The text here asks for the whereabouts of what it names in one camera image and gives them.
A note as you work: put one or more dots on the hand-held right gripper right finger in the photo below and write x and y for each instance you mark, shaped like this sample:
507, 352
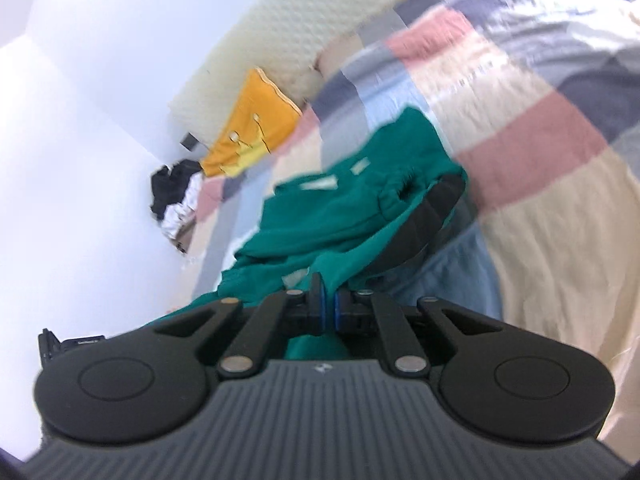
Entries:
339, 315

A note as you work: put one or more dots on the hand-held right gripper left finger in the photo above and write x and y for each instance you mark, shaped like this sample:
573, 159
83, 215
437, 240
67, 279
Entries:
323, 310

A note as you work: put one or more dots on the green sweatshirt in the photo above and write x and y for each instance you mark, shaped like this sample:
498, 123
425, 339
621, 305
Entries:
320, 220

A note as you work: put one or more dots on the black and white clothes pile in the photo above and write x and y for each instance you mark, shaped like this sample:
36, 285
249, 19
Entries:
172, 195

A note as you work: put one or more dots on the cardboard box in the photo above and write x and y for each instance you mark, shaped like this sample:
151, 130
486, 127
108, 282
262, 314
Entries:
181, 244

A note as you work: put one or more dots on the yellow crown pillow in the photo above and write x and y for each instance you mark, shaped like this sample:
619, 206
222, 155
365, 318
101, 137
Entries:
260, 115

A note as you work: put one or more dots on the patchwork duvet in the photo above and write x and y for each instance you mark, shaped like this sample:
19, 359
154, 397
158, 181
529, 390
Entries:
540, 135

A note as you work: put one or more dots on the cream quilted headboard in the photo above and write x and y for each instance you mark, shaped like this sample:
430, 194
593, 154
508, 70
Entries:
300, 35

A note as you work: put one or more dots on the dark grey wall switch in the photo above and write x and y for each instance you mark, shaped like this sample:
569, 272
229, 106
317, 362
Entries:
189, 141

